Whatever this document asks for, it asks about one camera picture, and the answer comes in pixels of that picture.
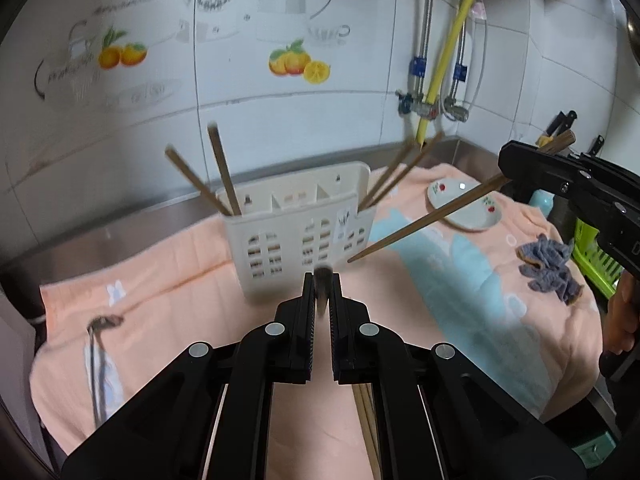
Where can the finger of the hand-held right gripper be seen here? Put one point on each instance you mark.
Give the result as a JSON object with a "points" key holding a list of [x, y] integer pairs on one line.
{"points": [[530, 170]]}

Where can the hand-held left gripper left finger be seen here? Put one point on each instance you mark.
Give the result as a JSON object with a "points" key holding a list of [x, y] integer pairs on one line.
{"points": [[300, 330]]}

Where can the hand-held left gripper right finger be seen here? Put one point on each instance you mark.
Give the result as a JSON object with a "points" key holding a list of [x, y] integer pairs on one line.
{"points": [[345, 330]]}

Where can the brown wooden chopstick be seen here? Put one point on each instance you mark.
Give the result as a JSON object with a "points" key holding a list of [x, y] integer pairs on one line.
{"points": [[361, 420], [405, 170], [225, 170], [370, 420], [322, 290], [197, 180], [387, 175], [425, 219]]}

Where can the cream plastic utensil holder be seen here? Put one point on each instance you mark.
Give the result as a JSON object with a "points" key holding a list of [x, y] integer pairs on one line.
{"points": [[290, 220]]}

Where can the person's right hand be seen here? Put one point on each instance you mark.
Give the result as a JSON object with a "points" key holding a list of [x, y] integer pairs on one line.
{"points": [[617, 320]]}

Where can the yellow kitchen tool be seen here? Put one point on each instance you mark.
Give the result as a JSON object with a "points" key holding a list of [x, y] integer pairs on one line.
{"points": [[543, 139]]}

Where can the blue soap pump bottle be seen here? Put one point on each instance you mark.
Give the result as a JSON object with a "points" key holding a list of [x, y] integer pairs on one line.
{"points": [[542, 202]]}

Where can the green plastic dish rack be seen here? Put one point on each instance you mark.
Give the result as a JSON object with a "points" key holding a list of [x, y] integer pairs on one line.
{"points": [[587, 250]]}

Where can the white cherry print plate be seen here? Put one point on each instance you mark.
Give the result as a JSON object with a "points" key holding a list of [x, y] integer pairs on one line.
{"points": [[470, 217]]}

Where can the grey dish cloth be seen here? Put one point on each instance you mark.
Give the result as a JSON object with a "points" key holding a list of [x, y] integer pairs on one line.
{"points": [[547, 265]]}

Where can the metal water valve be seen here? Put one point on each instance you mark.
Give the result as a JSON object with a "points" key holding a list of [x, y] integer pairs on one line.
{"points": [[417, 106], [456, 110]]}

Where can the orange printed towel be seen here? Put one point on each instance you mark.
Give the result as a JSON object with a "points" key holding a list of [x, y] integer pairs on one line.
{"points": [[450, 310]]}

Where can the yellow gas pipe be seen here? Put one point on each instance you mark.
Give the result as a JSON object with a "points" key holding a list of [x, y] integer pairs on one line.
{"points": [[450, 40]]}

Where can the pink plastic tag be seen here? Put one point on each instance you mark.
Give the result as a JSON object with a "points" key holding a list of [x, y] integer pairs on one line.
{"points": [[479, 10]]}

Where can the metal slotted spoon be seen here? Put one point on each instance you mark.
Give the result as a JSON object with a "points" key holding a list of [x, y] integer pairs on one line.
{"points": [[97, 375]]}

